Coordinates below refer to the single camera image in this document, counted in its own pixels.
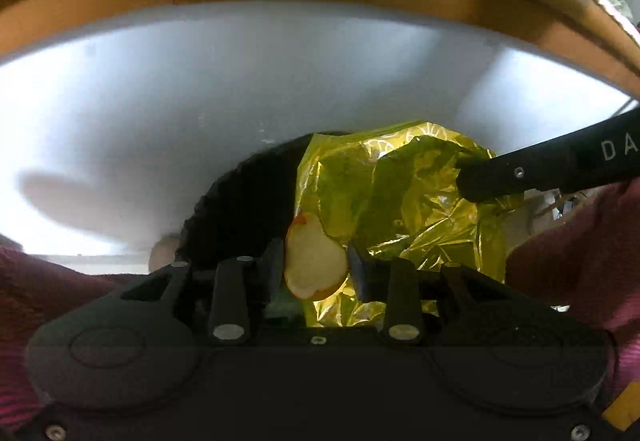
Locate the maroon striped pants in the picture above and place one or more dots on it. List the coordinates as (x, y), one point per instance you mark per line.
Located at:
(575, 261)

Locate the bitten apple piece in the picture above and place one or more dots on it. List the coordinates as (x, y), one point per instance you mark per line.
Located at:
(315, 261)

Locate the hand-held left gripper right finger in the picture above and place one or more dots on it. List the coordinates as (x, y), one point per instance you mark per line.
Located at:
(360, 271)

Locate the black garbage bag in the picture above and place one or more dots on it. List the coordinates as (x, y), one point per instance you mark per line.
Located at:
(240, 211)

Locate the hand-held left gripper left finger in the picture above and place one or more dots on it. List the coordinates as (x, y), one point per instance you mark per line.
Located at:
(272, 271)

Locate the gold foil wrapper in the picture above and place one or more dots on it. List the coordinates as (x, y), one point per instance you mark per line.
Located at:
(400, 201)

